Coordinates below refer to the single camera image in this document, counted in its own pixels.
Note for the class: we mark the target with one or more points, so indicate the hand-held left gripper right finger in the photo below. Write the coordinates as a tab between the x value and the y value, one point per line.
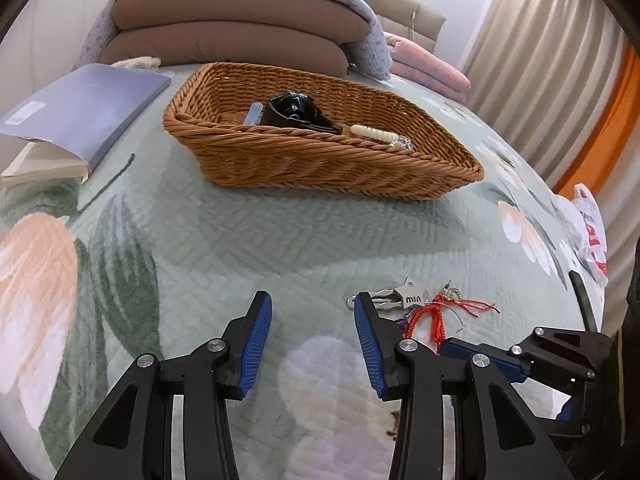
372	345

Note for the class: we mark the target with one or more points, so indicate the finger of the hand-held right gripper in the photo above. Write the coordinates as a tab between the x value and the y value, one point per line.
510	365
584	307

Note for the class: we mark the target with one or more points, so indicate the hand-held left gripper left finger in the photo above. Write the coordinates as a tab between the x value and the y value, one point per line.
255	340

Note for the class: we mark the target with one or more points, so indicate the brown wicker basket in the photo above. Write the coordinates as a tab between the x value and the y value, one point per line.
300	165

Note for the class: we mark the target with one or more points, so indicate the clear blue plastic strip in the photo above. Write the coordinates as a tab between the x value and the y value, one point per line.
252	115

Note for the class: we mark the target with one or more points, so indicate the black wrist watch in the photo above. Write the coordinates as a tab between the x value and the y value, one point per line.
295	110

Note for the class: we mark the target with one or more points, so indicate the white plastic bag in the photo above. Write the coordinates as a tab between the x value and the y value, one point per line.
585	220

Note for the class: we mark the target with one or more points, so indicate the orange panel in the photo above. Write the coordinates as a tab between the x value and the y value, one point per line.
610	130

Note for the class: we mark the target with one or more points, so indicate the beige curtain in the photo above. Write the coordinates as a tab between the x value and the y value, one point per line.
540	60

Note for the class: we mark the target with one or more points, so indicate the folded pink blanket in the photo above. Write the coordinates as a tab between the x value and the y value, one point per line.
430	67

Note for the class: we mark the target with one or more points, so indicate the brown pillow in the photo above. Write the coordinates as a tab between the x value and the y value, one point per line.
225	5
225	47

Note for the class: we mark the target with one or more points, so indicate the blue covered book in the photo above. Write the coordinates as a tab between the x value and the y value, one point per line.
85	100

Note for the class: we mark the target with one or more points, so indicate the white fluffy cloth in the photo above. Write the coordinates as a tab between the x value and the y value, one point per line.
137	62

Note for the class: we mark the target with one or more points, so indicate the blue dotted quilt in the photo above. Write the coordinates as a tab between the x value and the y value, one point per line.
367	35

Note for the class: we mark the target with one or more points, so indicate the beige padded headboard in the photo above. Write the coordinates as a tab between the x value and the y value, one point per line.
400	10

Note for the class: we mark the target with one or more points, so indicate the white wardrobe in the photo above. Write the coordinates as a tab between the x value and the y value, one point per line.
50	10

